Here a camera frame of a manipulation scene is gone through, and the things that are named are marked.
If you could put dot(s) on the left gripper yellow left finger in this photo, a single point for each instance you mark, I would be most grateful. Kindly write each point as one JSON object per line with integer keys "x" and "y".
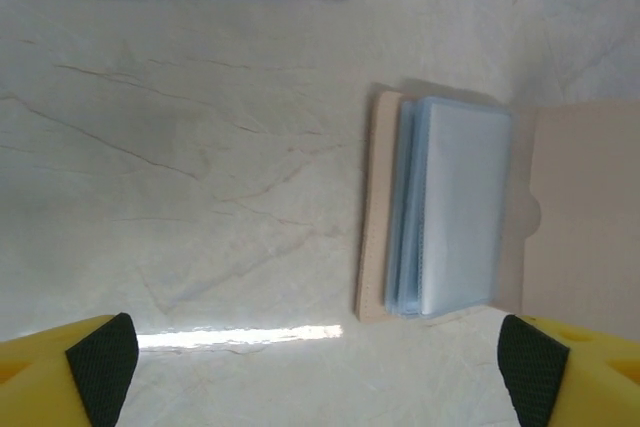
{"x": 40, "y": 377}

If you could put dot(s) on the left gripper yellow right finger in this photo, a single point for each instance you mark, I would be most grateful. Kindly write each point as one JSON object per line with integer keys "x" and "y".
{"x": 590, "y": 382}

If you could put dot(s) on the beige card holder blue sleeves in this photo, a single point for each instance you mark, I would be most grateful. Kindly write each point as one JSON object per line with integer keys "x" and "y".
{"x": 460, "y": 207}

